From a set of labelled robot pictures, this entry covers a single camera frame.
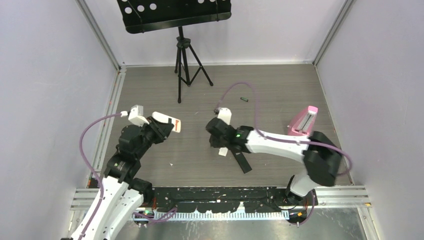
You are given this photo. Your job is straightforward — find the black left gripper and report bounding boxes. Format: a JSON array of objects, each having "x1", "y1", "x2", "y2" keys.
[{"x1": 136, "y1": 115, "x2": 174, "y2": 158}]

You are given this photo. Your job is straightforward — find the white battery cover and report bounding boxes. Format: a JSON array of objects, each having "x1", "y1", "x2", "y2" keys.
[{"x1": 218, "y1": 147, "x2": 228, "y2": 157}]

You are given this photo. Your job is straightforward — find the white remote control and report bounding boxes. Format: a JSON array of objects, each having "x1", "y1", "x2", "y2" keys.
[{"x1": 151, "y1": 111, "x2": 182, "y2": 133}]

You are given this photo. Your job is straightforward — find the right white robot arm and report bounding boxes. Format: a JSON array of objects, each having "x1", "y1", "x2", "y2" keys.
[{"x1": 205, "y1": 117, "x2": 342, "y2": 205}]

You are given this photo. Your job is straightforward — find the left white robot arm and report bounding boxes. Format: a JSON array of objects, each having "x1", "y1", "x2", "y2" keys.
[{"x1": 69, "y1": 112, "x2": 181, "y2": 240}]

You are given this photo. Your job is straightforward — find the black remote control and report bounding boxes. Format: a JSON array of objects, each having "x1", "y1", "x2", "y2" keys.
[{"x1": 230, "y1": 147, "x2": 252, "y2": 174}]

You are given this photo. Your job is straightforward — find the pink metronome box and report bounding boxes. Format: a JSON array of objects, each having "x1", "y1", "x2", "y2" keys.
[{"x1": 287, "y1": 105, "x2": 319, "y2": 136}]

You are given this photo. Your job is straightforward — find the black music stand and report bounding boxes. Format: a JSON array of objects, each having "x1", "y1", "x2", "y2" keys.
[{"x1": 117, "y1": 0, "x2": 232, "y2": 103}]

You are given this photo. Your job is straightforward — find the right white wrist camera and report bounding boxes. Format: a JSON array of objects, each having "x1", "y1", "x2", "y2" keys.
[{"x1": 214, "y1": 107, "x2": 232, "y2": 125}]

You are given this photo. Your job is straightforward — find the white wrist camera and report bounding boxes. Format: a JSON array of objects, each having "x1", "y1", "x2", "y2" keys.
[
  {"x1": 214, "y1": 107, "x2": 232, "y2": 125},
  {"x1": 120, "y1": 104, "x2": 150, "y2": 127}
]

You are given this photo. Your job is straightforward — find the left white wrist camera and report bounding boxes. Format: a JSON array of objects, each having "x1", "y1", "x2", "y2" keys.
[{"x1": 120, "y1": 104, "x2": 150, "y2": 127}]

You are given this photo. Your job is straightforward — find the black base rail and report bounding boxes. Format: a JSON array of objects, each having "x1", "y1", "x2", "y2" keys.
[{"x1": 133, "y1": 186, "x2": 318, "y2": 225}]

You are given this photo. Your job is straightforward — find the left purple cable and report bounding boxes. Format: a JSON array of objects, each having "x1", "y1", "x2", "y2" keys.
[{"x1": 76, "y1": 112, "x2": 178, "y2": 240}]

